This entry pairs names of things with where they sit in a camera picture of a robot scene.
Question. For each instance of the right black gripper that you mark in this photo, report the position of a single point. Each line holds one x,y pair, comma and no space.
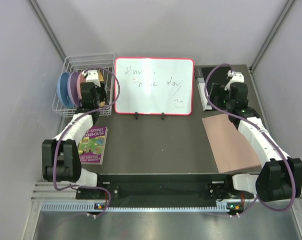
218,90

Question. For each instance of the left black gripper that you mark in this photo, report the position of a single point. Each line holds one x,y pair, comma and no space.
101,90

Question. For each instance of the yellow plate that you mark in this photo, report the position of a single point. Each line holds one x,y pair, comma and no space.
100,76

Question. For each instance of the pink plate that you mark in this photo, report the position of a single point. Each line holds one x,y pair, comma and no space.
80,80

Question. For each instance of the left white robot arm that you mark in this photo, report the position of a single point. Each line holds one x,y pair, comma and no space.
60,157

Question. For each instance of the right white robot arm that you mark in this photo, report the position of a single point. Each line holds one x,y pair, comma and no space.
281,175

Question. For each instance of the black folder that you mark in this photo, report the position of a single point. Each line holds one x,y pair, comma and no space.
218,77

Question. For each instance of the purple plate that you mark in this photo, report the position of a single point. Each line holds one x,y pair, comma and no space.
72,88

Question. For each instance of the blue plate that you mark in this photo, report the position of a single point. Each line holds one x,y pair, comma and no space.
62,91

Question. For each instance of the white box under folder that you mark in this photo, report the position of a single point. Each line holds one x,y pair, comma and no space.
201,87

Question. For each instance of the pink board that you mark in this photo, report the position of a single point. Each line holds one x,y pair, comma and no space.
231,151

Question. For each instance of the red-framed whiteboard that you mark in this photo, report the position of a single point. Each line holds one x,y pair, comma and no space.
154,86

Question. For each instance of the purple treehouse book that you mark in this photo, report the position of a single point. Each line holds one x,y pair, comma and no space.
92,146

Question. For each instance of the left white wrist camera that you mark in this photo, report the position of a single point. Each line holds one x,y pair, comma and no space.
91,76

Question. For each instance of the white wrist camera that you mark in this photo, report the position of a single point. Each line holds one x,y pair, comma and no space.
234,77
91,76

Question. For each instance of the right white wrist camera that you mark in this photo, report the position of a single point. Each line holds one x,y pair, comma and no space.
234,77

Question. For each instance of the white wire dish rack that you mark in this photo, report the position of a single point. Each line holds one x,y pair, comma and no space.
79,63

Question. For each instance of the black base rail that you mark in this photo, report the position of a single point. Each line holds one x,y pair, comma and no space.
169,190

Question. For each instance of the grey slotted cable duct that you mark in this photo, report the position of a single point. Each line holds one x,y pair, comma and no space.
93,207

